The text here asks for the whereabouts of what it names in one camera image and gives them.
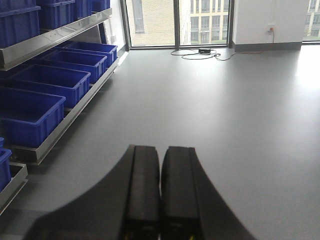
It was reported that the blue crate upper shelf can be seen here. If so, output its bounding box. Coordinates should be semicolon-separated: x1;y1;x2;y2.
0;0;41;49

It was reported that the steel flow rack shelf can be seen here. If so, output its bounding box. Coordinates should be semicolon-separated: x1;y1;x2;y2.
0;8;120;213

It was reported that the blue crate nearest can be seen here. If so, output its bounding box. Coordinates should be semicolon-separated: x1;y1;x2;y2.
0;87;66;148

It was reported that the blue crate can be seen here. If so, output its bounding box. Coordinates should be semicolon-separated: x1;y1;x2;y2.
5;64;91;109
0;87;66;148
57;41;118;68
40;50;108;84

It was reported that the orange floor cable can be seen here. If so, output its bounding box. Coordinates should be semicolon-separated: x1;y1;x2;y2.
216;27;276;62

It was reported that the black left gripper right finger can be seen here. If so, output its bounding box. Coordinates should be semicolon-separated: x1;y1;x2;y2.
161;146;255;240

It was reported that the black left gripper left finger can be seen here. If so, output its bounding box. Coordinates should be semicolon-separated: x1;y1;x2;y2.
24;145;160;240

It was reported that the black power adapter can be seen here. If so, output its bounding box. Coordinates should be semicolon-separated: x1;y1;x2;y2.
198;48;212;55

